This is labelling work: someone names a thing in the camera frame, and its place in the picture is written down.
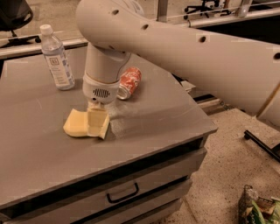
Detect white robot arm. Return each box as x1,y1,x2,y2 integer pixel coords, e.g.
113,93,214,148
76,0,280,129

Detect grey drawer cabinet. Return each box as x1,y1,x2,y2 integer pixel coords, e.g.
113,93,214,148
0,56,216,224

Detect clear plastic water bottle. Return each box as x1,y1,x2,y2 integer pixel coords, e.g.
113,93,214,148
40,24,75,90

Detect red soda can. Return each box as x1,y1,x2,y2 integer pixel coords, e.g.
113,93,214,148
117,66,142,100

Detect wire basket with snack bags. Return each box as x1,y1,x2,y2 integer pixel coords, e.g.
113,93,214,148
238,185,280,224

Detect black office chair base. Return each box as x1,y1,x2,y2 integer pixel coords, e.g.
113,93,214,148
183,0,231,20

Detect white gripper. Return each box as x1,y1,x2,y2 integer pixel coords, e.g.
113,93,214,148
82,73,120,138

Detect black drawer handle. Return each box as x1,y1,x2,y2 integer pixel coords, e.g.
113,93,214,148
106,182,139,204

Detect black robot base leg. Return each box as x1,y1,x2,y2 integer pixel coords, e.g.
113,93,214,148
244,130,280,163

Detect black office chair left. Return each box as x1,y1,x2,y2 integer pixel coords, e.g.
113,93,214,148
0,0,41,48

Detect yellow sponge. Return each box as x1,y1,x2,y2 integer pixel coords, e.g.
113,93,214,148
62,108,110,140

